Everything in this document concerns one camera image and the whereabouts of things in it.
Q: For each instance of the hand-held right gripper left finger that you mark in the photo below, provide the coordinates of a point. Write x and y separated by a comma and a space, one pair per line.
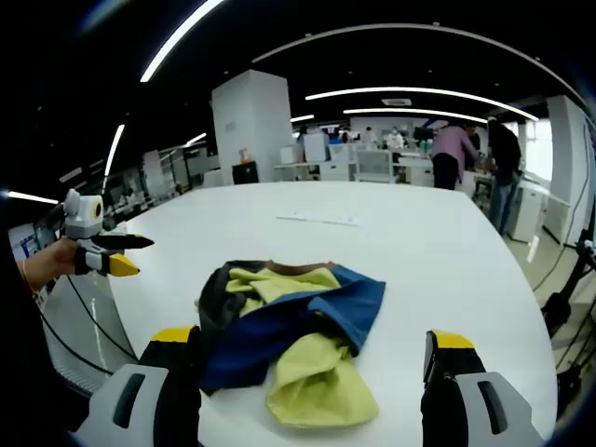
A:
177, 386

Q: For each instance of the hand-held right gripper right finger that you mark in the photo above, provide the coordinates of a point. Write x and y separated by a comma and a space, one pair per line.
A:
447, 396

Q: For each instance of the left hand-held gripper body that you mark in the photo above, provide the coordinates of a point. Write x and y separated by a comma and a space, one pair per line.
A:
81, 221

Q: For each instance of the yellow blue grey garment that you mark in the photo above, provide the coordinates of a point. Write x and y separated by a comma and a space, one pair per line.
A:
261, 335

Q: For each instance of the white template sheet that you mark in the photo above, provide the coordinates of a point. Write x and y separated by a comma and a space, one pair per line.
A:
321, 219

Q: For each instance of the person's left hand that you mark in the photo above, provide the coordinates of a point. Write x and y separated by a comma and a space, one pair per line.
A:
51, 261

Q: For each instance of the black stand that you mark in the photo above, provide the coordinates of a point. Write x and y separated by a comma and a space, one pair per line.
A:
556, 305

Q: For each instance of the white square pillar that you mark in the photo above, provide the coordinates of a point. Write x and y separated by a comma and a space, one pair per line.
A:
251, 125

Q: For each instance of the white low cabinet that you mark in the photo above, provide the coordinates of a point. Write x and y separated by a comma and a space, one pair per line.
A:
526, 214

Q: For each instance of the long ceiling light strip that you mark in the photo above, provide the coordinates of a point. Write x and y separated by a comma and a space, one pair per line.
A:
419, 90
179, 37

